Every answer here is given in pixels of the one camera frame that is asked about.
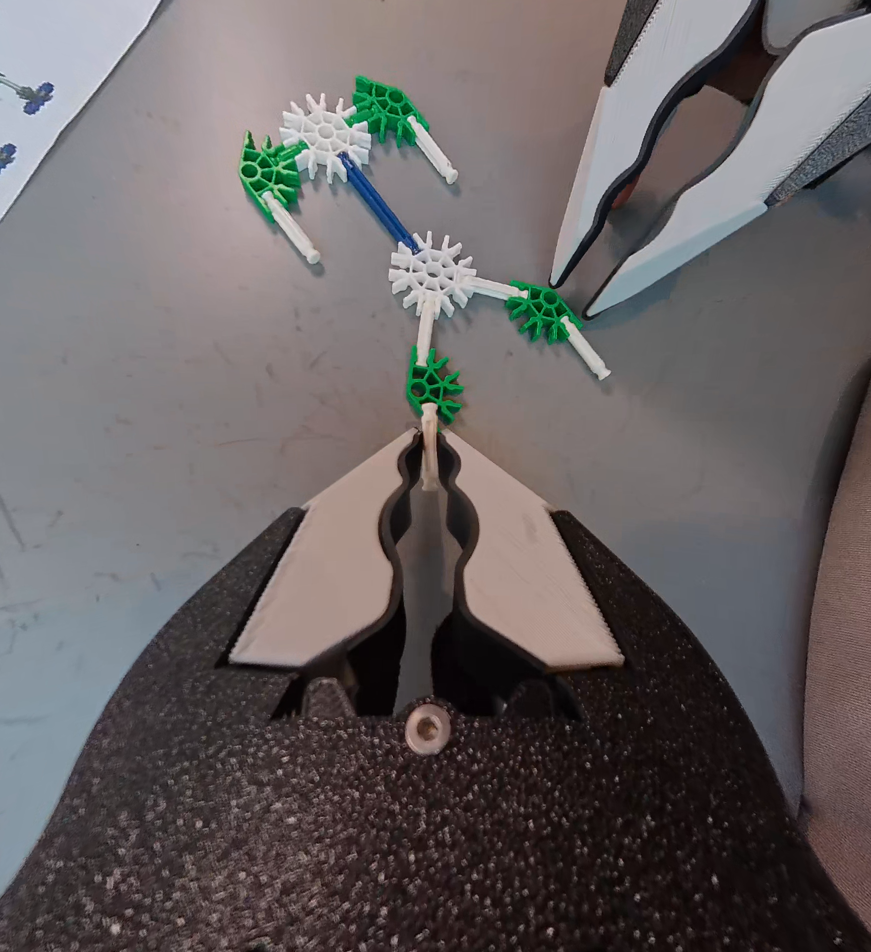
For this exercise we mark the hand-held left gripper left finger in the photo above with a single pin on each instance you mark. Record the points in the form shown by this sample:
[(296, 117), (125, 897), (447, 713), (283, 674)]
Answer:
[(316, 587)]

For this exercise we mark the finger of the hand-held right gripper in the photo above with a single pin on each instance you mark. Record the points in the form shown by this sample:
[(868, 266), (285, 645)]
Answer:
[(778, 126), (614, 134)]

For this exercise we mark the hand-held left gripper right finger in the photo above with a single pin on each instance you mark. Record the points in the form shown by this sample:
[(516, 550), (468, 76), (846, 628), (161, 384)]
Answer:
[(532, 587)]

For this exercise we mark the green fan toy connector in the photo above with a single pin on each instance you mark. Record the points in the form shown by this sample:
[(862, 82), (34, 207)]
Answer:
[(447, 394), (532, 309)]

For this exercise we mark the white snowflake toy connector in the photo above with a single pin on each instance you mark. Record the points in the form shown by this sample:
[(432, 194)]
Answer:
[(420, 286)]

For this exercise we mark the green white toy connector assembly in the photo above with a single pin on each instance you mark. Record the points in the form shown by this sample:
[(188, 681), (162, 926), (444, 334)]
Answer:
[(376, 201)]

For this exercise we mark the grey desk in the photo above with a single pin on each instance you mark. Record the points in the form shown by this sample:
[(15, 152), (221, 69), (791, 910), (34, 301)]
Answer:
[(145, 409)]

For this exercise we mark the person's right hand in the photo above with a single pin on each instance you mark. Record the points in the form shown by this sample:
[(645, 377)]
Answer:
[(737, 71)]

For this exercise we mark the folded paper instruction sheet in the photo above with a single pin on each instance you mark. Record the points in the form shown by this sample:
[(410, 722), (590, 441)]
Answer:
[(19, 74)]

